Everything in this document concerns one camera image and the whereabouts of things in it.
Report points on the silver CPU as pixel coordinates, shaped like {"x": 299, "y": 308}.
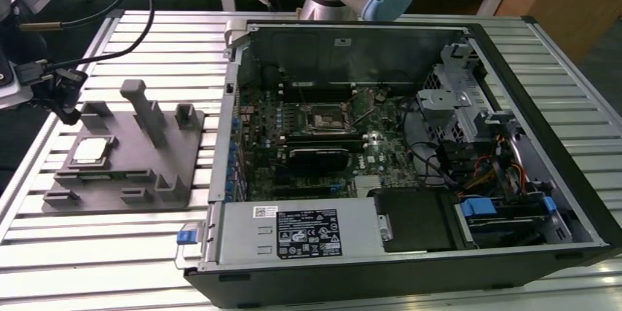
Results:
{"x": 92, "y": 149}

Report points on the CPU socket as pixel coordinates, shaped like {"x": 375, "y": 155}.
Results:
{"x": 324, "y": 119}

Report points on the grey parts rack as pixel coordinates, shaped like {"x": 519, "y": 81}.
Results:
{"x": 125, "y": 160}

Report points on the green RAM stick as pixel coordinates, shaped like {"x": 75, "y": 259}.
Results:
{"x": 99, "y": 177}

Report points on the blue case latch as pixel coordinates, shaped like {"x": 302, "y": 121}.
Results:
{"x": 187, "y": 237}

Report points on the black RAM slot bank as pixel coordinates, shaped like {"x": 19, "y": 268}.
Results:
{"x": 315, "y": 89}
{"x": 320, "y": 141}

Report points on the silver power supply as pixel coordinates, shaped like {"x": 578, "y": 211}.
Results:
{"x": 243, "y": 234}

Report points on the black graphics card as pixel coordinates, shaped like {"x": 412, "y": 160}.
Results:
{"x": 318, "y": 161}

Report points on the silver chipset heatsink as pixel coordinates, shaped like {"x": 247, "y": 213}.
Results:
{"x": 368, "y": 184}

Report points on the green motherboard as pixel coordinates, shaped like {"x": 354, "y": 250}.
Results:
{"x": 394, "y": 125}

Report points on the black PC case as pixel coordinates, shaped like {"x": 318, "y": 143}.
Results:
{"x": 340, "y": 282}

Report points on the silver drive cage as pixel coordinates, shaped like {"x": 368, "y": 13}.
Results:
{"x": 447, "y": 101}

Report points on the black plastic shroud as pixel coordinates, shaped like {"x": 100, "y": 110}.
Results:
{"x": 418, "y": 220}

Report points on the hard disk in blue carrier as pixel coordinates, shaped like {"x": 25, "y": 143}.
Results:
{"x": 478, "y": 207}

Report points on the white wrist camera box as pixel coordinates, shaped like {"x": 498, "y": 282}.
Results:
{"x": 7, "y": 85}

